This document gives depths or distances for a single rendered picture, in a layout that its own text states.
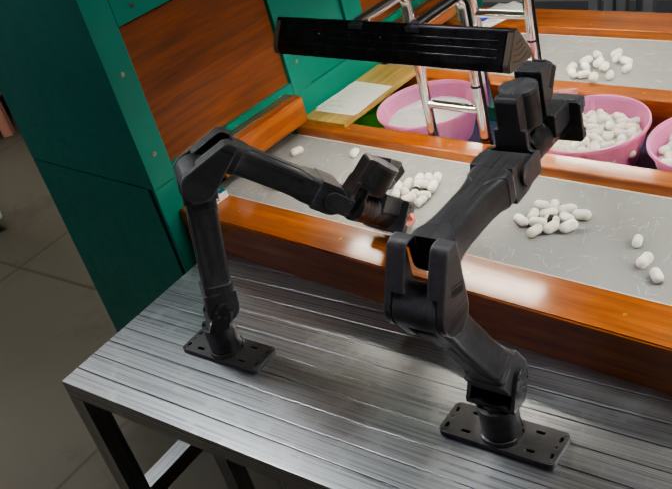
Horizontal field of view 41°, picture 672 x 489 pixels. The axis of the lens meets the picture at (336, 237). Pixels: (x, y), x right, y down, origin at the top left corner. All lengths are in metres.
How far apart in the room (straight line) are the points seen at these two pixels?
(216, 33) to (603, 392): 1.23
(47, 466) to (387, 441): 1.55
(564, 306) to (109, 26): 1.10
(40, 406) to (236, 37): 1.45
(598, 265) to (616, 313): 0.17
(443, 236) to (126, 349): 0.96
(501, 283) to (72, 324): 2.11
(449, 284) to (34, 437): 2.06
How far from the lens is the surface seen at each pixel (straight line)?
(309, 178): 1.61
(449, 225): 1.15
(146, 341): 1.91
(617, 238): 1.72
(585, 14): 2.66
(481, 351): 1.27
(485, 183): 1.22
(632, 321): 1.49
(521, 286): 1.58
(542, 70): 1.33
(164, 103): 2.10
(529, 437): 1.44
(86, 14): 1.96
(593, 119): 2.12
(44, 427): 3.00
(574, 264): 1.66
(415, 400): 1.55
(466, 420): 1.48
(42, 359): 3.30
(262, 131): 2.20
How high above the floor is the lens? 1.72
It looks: 31 degrees down
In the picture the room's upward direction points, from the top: 16 degrees counter-clockwise
